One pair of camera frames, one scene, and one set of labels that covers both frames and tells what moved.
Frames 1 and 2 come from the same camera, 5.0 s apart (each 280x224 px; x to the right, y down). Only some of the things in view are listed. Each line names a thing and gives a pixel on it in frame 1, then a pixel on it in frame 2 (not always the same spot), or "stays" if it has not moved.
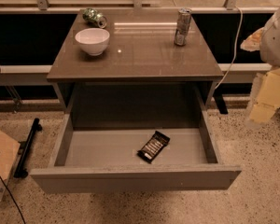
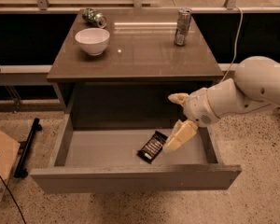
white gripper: x=276 y=42 -> x=196 y=107
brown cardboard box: x=4 y=154 stays
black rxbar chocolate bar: x=153 y=147 stays
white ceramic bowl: x=93 y=40 stays
